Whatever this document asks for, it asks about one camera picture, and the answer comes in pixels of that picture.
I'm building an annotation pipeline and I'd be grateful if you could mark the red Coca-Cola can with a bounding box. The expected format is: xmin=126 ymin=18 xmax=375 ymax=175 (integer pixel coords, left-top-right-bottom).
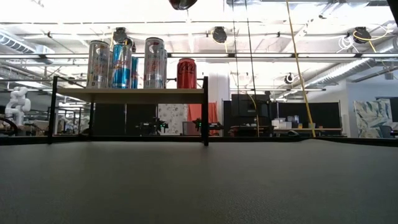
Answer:
xmin=169 ymin=0 xmax=198 ymax=11
xmin=177 ymin=58 xmax=198 ymax=90

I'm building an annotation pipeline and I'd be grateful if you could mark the Celsius Peach Vibe can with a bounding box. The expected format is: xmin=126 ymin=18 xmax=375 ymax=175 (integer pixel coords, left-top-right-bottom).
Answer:
xmin=163 ymin=49 xmax=169 ymax=90

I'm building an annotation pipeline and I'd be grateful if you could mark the dark grey can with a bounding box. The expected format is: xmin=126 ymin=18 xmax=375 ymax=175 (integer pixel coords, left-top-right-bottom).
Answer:
xmin=143 ymin=37 xmax=165 ymax=90

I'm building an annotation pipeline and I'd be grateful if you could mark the blue silver Red Bull can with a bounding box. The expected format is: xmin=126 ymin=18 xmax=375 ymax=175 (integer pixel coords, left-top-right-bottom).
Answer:
xmin=130 ymin=56 xmax=139 ymax=90
xmin=111 ymin=43 xmax=133 ymax=90

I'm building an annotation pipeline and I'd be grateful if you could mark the white yellow Celsius can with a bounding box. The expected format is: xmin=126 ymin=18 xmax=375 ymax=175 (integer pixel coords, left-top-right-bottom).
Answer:
xmin=86 ymin=40 xmax=110 ymax=90

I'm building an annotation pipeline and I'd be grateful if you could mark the orange panel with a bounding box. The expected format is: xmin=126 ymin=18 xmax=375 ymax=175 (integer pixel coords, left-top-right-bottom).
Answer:
xmin=187 ymin=102 xmax=219 ymax=137

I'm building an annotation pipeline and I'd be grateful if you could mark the black robot with green light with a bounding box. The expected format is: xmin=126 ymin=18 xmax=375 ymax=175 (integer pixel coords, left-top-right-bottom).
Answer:
xmin=136 ymin=117 xmax=169 ymax=136
xmin=192 ymin=118 xmax=224 ymax=131

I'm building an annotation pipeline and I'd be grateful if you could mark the white patterned panel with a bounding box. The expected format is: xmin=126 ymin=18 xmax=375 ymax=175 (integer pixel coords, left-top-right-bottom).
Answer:
xmin=157 ymin=103 xmax=188 ymax=136

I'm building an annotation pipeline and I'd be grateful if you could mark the black cabinet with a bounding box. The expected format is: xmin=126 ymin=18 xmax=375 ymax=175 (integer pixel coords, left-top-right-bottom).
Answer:
xmin=230 ymin=94 xmax=269 ymax=127

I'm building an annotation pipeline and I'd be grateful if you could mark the white box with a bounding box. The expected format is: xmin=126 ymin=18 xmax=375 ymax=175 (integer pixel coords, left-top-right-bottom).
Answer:
xmin=272 ymin=118 xmax=293 ymax=129

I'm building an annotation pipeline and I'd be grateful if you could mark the black partition panel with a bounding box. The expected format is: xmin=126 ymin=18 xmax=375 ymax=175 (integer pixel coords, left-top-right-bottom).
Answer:
xmin=93 ymin=103 xmax=157 ymax=136
xmin=276 ymin=101 xmax=342 ymax=129

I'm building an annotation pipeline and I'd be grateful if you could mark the blue patterned panel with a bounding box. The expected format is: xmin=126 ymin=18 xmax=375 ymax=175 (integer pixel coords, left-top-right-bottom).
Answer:
xmin=353 ymin=98 xmax=393 ymax=139

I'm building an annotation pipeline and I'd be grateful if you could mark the black aluminium table frame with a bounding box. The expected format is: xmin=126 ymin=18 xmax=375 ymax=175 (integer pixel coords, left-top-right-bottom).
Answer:
xmin=0 ymin=134 xmax=398 ymax=147

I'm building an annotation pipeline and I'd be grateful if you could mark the thin yellow cable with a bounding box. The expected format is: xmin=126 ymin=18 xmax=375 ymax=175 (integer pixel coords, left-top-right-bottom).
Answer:
xmin=247 ymin=92 xmax=261 ymax=138

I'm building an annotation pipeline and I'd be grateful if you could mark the wooden shelf with black frame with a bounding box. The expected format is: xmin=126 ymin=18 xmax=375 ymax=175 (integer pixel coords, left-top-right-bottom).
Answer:
xmin=47 ymin=75 xmax=210 ymax=147

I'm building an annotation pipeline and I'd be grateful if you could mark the yellow extension cable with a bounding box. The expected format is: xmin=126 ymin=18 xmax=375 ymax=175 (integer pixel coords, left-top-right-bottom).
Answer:
xmin=285 ymin=0 xmax=317 ymax=138

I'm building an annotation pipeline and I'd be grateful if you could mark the silver ventilation duct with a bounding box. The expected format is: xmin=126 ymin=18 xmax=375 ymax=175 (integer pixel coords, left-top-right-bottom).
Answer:
xmin=0 ymin=30 xmax=53 ymax=55
xmin=306 ymin=57 xmax=398 ymax=90

